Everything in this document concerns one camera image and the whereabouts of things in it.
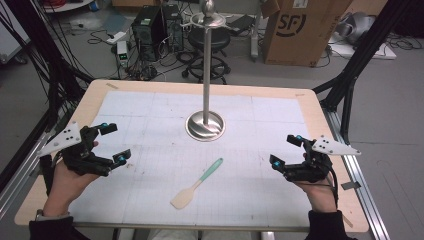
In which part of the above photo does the narrow black computer tower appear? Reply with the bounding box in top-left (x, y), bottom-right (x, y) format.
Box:
top-left (162, 3), bottom-right (185, 53)

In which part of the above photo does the wooden spatula with teal handle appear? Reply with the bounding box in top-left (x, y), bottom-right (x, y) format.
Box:
top-left (170, 157), bottom-right (224, 210)

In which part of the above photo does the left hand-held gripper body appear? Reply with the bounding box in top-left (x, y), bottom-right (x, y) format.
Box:
top-left (36, 121), bottom-right (114, 178)

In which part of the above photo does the silver grey bag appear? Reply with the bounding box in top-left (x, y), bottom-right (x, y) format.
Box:
top-left (335, 11), bottom-right (378, 47)

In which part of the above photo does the black metal frame with cables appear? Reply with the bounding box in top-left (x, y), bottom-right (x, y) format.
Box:
top-left (0, 0), bottom-right (95, 134)

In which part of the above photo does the small device with green display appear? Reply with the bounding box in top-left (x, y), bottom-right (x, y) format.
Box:
top-left (116, 40), bottom-right (130, 68)

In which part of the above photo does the person's right hand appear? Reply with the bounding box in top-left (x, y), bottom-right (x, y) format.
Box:
top-left (295, 152), bottom-right (338, 213)

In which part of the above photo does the aluminium rail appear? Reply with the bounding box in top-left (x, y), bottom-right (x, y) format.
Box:
top-left (320, 107), bottom-right (392, 240)
top-left (0, 109), bottom-right (69, 219)

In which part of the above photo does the black gripper strap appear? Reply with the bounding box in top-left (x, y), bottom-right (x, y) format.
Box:
top-left (39, 153), bottom-right (57, 197)

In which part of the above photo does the grey wrist watch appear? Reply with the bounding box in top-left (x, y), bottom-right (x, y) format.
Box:
top-left (35, 208), bottom-right (72, 222)

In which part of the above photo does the white grid mat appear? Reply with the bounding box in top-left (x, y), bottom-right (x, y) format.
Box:
top-left (68, 90), bottom-right (316, 228)

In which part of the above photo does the black laptop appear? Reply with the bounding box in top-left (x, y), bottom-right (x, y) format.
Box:
top-left (228, 14), bottom-right (257, 37)

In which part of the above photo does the white round table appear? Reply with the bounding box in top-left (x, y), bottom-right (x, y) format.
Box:
top-left (42, 0), bottom-right (95, 14)

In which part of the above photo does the large black computer tower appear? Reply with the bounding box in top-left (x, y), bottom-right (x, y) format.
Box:
top-left (131, 5), bottom-right (168, 63)

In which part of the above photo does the brown cardboard box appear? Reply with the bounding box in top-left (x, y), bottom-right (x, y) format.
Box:
top-left (260, 0), bottom-right (355, 68)

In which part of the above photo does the white post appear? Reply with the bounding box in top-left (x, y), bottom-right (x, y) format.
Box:
top-left (250, 0), bottom-right (263, 63)

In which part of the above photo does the tape strip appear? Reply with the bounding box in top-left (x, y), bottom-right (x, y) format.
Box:
top-left (341, 213), bottom-right (355, 230)

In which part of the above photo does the black round stool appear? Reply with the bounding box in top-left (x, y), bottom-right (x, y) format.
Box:
top-left (181, 27), bottom-right (232, 85)

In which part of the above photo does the white flat board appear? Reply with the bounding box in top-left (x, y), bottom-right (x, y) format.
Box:
top-left (327, 34), bottom-right (398, 61)

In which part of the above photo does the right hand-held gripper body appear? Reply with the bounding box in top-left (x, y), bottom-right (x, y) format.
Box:
top-left (281, 134), bottom-right (362, 184)

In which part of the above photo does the person's left hand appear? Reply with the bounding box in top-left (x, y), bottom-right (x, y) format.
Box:
top-left (42, 140), bottom-right (101, 218)

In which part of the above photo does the white power strip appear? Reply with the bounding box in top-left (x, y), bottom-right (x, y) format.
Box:
top-left (106, 31), bottom-right (128, 45)

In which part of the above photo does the silver metal hanging stand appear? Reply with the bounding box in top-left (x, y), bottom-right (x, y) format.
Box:
top-left (180, 0), bottom-right (227, 143)

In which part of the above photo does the grey metal bracket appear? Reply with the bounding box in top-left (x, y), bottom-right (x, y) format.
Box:
top-left (340, 180), bottom-right (362, 191)

